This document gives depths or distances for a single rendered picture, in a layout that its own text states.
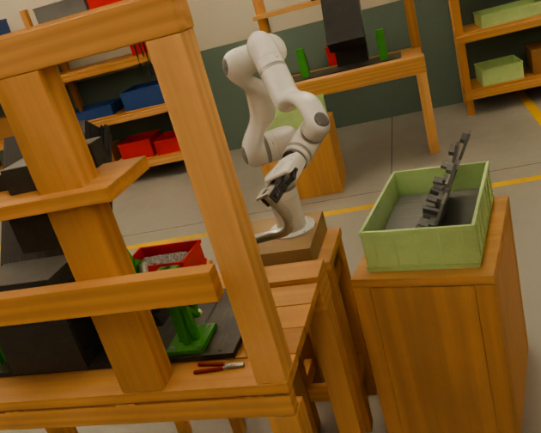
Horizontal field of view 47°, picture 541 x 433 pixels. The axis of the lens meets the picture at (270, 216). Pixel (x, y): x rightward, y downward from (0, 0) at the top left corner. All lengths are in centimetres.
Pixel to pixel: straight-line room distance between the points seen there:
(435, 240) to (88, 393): 128
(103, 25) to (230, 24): 606
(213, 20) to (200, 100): 614
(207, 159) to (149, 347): 64
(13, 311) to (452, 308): 147
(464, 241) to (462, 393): 63
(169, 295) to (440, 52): 606
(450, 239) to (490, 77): 477
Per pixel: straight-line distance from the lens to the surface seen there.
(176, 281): 166
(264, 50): 203
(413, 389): 265
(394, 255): 237
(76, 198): 168
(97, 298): 179
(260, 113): 231
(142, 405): 204
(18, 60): 168
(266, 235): 189
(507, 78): 700
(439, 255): 234
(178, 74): 150
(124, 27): 153
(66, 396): 216
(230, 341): 203
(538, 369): 314
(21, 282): 214
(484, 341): 244
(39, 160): 174
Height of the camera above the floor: 193
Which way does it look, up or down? 21 degrees down
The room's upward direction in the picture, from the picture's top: 16 degrees counter-clockwise
